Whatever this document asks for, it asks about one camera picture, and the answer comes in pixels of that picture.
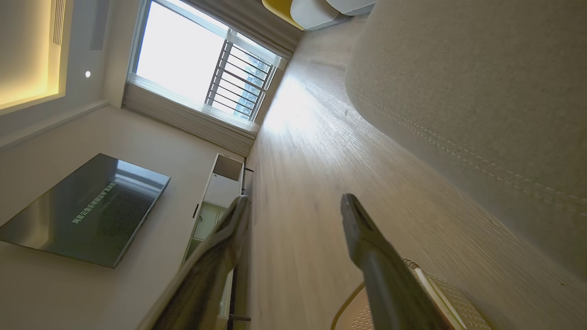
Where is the grey and yellow sofa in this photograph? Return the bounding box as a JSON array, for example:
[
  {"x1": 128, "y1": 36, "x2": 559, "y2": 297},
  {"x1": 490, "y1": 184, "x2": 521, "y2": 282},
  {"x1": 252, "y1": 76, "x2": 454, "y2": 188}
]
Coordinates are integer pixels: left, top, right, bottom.
[{"x1": 261, "y1": 0, "x2": 587, "y2": 281}]

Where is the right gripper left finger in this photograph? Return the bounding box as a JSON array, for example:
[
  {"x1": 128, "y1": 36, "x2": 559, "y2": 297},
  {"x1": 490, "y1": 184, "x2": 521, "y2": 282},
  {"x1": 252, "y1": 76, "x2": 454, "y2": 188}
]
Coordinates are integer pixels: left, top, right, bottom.
[{"x1": 138, "y1": 196, "x2": 251, "y2": 330}]

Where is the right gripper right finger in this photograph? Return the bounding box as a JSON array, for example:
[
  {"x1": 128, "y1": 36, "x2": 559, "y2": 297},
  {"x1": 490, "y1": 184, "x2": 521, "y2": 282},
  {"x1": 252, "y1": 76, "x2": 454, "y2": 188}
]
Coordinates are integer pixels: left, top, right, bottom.
[{"x1": 341, "y1": 193, "x2": 454, "y2": 330}]

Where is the black flat screen television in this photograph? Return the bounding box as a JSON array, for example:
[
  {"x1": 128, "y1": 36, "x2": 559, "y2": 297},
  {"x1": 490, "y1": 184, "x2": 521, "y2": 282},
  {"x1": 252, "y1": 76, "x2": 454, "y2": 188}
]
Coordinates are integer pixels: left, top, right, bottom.
[{"x1": 0, "y1": 153, "x2": 171, "y2": 269}]

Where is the cream plastic laundry basket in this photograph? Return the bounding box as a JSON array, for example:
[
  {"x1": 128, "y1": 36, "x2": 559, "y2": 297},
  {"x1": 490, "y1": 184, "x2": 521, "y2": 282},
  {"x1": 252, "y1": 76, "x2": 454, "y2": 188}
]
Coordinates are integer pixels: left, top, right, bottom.
[{"x1": 330, "y1": 258, "x2": 493, "y2": 330}]

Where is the white and green TV cabinet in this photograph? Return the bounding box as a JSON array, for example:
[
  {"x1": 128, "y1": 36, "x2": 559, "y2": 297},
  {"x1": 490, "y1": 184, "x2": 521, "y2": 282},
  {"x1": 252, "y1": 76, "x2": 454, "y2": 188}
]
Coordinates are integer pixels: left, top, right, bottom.
[{"x1": 180, "y1": 154, "x2": 254, "y2": 330}]

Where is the grey pleated window curtain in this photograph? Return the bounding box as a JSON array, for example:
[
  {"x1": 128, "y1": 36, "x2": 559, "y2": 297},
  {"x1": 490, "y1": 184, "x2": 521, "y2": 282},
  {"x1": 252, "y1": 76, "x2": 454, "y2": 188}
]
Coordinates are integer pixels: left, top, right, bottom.
[
  {"x1": 183, "y1": 0, "x2": 303, "y2": 60},
  {"x1": 122, "y1": 73, "x2": 260, "y2": 157}
]

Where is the dark metal balcony railing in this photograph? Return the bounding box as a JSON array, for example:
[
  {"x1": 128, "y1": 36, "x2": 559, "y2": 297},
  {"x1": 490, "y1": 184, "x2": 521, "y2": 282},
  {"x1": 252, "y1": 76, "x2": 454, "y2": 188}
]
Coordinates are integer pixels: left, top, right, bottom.
[{"x1": 205, "y1": 40, "x2": 276, "y2": 121}]

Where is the white ceiling air vent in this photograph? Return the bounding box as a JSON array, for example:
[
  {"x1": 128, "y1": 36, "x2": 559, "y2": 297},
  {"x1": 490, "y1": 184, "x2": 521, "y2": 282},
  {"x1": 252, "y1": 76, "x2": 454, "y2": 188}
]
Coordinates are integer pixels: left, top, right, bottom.
[{"x1": 52, "y1": 0, "x2": 66, "y2": 46}]

